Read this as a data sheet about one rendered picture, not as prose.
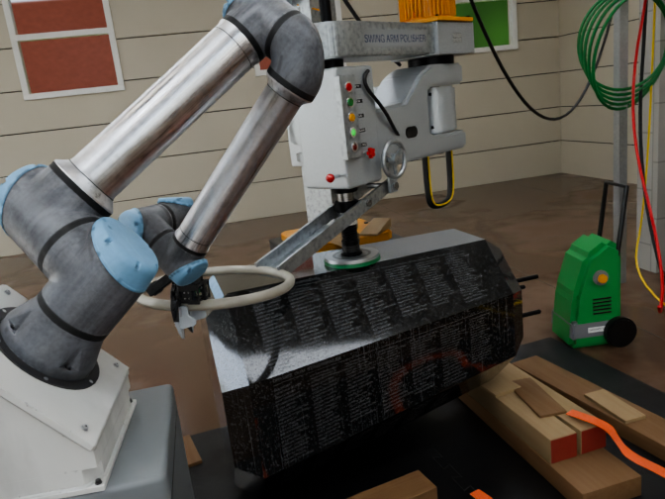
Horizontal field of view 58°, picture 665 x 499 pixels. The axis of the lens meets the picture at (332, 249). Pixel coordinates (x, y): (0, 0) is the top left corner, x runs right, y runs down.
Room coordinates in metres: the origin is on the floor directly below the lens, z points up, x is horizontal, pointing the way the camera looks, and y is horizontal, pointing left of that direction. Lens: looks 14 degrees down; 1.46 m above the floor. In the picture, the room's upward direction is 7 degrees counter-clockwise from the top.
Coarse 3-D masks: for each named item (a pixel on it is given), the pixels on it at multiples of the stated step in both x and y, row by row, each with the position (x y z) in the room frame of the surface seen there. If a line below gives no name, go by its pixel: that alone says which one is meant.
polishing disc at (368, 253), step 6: (330, 252) 2.30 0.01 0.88; (336, 252) 2.29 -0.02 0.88; (366, 252) 2.24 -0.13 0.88; (372, 252) 2.23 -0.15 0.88; (378, 252) 2.22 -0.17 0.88; (330, 258) 2.21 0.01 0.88; (336, 258) 2.20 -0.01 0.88; (342, 258) 2.19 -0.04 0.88; (348, 258) 2.18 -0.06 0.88; (354, 258) 2.17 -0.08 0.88; (360, 258) 2.16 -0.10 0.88; (366, 258) 2.15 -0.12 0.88; (372, 258) 2.17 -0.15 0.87; (342, 264) 2.15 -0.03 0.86
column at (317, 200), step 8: (296, 0) 3.06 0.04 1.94; (304, 0) 3.03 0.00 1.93; (312, 0) 3.02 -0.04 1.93; (296, 8) 3.06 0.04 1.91; (304, 8) 3.03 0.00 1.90; (312, 16) 3.01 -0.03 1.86; (320, 16) 3.05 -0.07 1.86; (304, 176) 3.12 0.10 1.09; (304, 184) 3.13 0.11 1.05; (312, 192) 3.09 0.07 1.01; (320, 192) 3.06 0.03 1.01; (328, 192) 3.02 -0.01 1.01; (312, 200) 3.10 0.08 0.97; (320, 200) 3.06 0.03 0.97; (328, 200) 3.02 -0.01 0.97; (312, 208) 3.10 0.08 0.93; (320, 208) 3.06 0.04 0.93; (312, 216) 3.11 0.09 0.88; (336, 216) 3.02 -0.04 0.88; (328, 224) 3.04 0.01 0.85
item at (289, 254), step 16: (384, 192) 2.33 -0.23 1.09; (352, 208) 2.18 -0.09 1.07; (368, 208) 2.25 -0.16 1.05; (320, 224) 2.20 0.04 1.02; (336, 224) 2.11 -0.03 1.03; (288, 240) 2.08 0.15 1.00; (304, 240) 2.14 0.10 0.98; (320, 240) 2.04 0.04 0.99; (272, 256) 2.02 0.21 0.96; (288, 256) 1.94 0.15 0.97; (304, 256) 1.98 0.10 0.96
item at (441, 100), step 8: (432, 88) 2.65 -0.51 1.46; (440, 88) 2.65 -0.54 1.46; (448, 88) 2.65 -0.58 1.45; (432, 96) 2.64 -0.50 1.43; (440, 96) 2.64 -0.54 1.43; (448, 96) 2.65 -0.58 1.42; (432, 104) 2.64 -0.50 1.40; (440, 104) 2.63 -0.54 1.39; (448, 104) 2.65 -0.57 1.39; (432, 112) 2.64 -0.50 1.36; (440, 112) 2.63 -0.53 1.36; (448, 112) 2.65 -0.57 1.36; (432, 120) 2.64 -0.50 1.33; (440, 120) 2.63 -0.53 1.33; (448, 120) 2.65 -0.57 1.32; (432, 128) 2.63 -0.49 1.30; (440, 128) 2.63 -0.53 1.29; (448, 128) 2.64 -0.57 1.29
